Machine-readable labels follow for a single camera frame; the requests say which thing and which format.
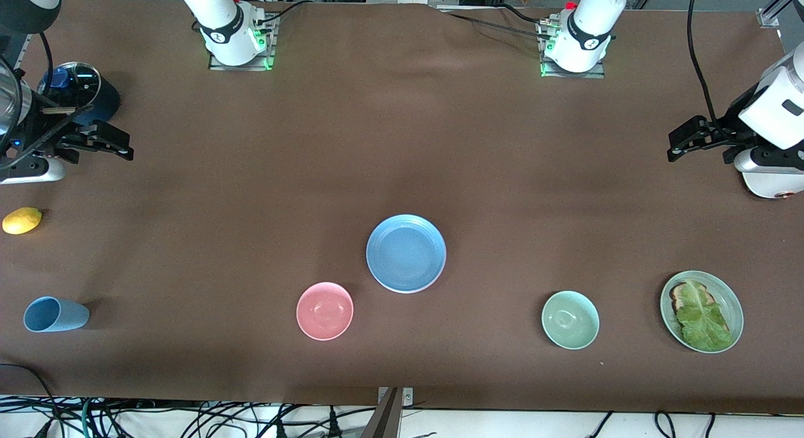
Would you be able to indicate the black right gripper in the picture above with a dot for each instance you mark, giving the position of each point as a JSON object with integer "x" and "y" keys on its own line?
{"x": 55, "y": 138}

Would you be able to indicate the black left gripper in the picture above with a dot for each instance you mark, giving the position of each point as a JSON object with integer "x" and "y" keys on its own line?
{"x": 728, "y": 126}

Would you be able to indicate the blue plate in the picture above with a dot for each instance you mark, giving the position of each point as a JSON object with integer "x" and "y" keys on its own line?
{"x": 406, "y": 252}

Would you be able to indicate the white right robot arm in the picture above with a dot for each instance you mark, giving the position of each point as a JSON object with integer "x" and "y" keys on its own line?
{"x": 220, "y": 20}

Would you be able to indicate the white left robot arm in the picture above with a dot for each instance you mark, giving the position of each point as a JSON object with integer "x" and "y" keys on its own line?
{"x": 590, "y": 23}

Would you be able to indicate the glass lid with blue knob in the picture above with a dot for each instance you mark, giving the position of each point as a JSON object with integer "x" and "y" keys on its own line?
{"x": 78, "y": 80}

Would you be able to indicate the yellow lemon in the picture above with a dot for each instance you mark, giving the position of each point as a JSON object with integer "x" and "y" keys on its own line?
{"x": 22, "y": 220}

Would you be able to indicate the toasted bread slice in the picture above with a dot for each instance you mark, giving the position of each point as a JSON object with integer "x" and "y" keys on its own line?
{"x": 679, "y": 292}

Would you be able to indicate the blue cup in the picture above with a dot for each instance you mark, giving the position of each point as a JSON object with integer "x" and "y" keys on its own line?
{"x": 56, "y": 315}

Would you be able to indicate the green lettuce leaf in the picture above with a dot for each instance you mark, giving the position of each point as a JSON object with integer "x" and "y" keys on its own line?
{"x": 700, "y": 322}

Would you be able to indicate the green plate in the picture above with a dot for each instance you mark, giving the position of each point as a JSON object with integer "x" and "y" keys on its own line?
{"x": 672, "y": 318}

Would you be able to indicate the green bowl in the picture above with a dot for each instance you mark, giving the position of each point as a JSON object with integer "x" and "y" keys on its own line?
{"x": 570, "y": 320}

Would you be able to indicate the pink bowl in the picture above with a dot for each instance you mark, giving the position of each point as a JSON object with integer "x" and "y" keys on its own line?
{"x": 325, "y": 311}

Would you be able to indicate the brown table cover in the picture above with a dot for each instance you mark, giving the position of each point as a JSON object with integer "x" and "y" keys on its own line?
{"x": 402, "y": 142}

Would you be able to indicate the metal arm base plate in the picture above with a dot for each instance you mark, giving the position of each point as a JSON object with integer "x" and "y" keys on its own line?
{"x": 597, "y": 74}
{"x": 217, "y": 65}

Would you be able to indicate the aluminium profile post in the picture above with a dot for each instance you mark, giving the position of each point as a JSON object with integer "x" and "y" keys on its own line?
{"x": 771, "y": 16}

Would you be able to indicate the small metal bracket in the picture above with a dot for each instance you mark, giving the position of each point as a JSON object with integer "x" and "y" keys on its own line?
{"x": 408, "y": 395}

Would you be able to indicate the dark camera pole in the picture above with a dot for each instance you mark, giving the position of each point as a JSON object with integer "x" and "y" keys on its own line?
{"x": 384, "y": 419}

